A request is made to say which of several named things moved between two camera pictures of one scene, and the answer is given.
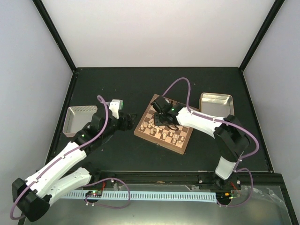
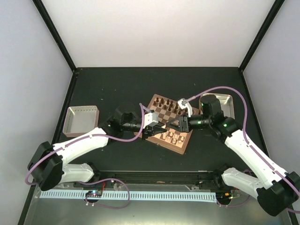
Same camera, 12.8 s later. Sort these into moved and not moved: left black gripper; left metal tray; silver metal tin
Moved: left black gripper
Not moved: silver metal tin; left metal tray
